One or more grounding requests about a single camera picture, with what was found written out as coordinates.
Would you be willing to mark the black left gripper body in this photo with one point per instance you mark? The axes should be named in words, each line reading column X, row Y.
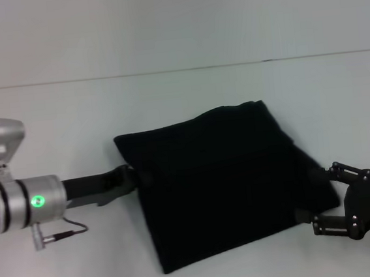
column 94, row 186

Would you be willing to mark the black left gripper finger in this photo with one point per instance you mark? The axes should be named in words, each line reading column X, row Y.
column 143, row 178

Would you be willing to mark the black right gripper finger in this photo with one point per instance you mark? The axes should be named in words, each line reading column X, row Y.
column 339, row 172
column 324, row 221

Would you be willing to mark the black T-shirt with FREE print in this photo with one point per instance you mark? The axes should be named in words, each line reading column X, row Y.
column 222, row 180

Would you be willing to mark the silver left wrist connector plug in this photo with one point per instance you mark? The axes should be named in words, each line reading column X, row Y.
column 40, row 237

